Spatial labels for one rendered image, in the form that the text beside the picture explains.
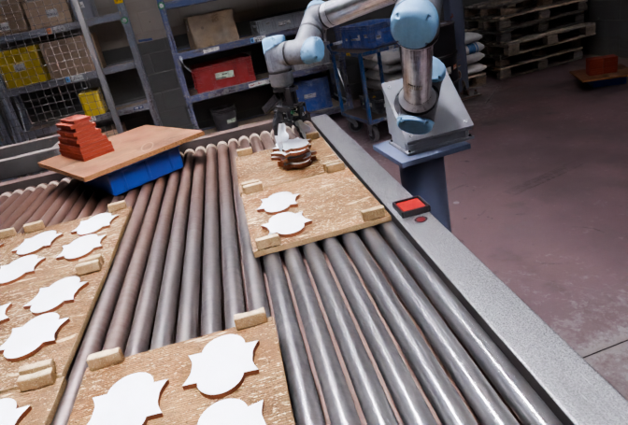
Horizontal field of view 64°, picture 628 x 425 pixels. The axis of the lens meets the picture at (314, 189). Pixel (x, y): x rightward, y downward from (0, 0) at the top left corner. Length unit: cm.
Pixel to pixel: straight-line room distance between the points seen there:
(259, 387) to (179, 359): 18
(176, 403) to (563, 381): 58
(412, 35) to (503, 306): 70
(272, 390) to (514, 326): 41
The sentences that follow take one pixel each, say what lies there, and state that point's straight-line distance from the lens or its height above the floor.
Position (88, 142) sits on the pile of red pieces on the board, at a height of 110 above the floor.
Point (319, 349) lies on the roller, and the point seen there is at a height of 92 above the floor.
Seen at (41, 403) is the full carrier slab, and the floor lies 94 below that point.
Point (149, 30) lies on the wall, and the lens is 628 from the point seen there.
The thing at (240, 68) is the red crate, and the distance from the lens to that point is 570.
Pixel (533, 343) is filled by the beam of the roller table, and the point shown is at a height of 91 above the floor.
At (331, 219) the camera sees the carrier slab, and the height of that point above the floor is 94.
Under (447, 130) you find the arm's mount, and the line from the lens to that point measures 188.
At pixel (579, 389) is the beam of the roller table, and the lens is 84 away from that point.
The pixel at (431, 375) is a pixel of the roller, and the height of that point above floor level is 92.
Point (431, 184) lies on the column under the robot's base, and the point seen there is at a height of 74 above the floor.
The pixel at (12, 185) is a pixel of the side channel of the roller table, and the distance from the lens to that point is 258.
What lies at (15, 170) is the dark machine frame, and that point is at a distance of 273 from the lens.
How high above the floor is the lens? 149
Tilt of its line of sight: 22 degrees down
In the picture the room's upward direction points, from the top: 12 degrees counter-clockwise
